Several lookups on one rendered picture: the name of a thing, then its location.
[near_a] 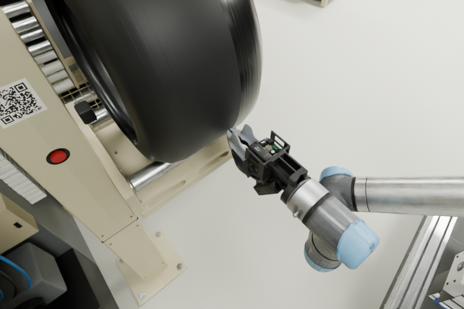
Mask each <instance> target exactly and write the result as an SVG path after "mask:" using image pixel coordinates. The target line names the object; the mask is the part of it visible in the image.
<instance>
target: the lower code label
mask: <svg viewBox="0 0 464 309"><path fill-rule="evenodd" d="M44 110H47V107H46V106H45V105H44V103H43V101H42V100H41V99H40V98H39V96H38V95H37V93H36V92H35V91H34V90H33V88H32V86H31V85H30V84H29V83H28V81H27V80H26V78H23V79H20V80H18V81H15V82H13V83H10V84H8V85H6V86H3V87H0V126H1V127H2V128H3V129H4V128H7V127H9V126H11V125H14V124H16V123H18V122H20V121H23V120H24V119H27V118H29V117H31V116H33V115H35V114H38V113H40V112H42V111H44Z"/></svg>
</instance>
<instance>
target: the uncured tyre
mask: <svg viewBox="0 0 464 309"><path fill-rule="evenodd" d="M44 1H45V3H46V5H47V8H48V10H49V12H50V14H51V16H52V18H53V20H54V22H55V24H56V26H57V28H58V30H59V31H60V33H61V35H62V37H63V39H64V41H65V42H66V45H67V46H68V48H69V50H70V52H71V54H72V55H73V57H74V59H75V61H76V62H77V64H78V66H79V67H80V69H81V71H82V72H83V74H84V76H85V78H86V79H87V81H88V82H89V84H90V86H91V88H92V89H93V90H94V92H95V94H96V95H97V97H98V98H99V100H100V101H101V103H102V105H103V106H104V107H105V109H106V110H107V112H108V113H109V115H110V116H111V117H112V119H113V121H114V122H115V123H116V124H117V126H118V127H119V129H120V130H121V131H122V132H123V133H124V134H125V135H126V137H127V138H128V139H129V140H130V142H131V143H132V144H133V145H134V146H135V147H136V148H137V149H138V150H139V151H140V152H141V153H142V154H143V155H144V156H145V157H146V158H147V159H150V160H153V161H161V162H165V163H175V162H177V161H181V160H184V159H187V158H188V157H190V156H191V155H193V154H195V153H196V152H197V151H199V150H201V149H203V148H204V147H205V146H207V145H209V144H210V143H212V142H213V141H215V140H216V139H218V138H220V137H221V136H223V135H224V134H226V133H227V130H229V129H231V128H235V127H237V126H239V125H240V124H241V123H242V122H243V121H244V120H245V119H246V118H247V116H248V115H249V114H250V113H251V111H252V110H253V108H254V106H255V104H256V102H257V100H258V95H259V92H260V84H261V78H262V67H263V47H262V35H261V30H260V23H259V20H258V14H257V11H256V9H255V4H254V1H253V0H44Z"/></svg>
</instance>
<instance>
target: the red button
mask: <svg viewBox="0 0 464 309"><path fill-rule="evenodd" d="M65 158H66V153H65V152H64V151H62V150H58V151H56V152H54V153H52V154H51V156H50V159H51V161H52V162H54V163H59V162H62V161H63V160H64V159H65Z"/></svg>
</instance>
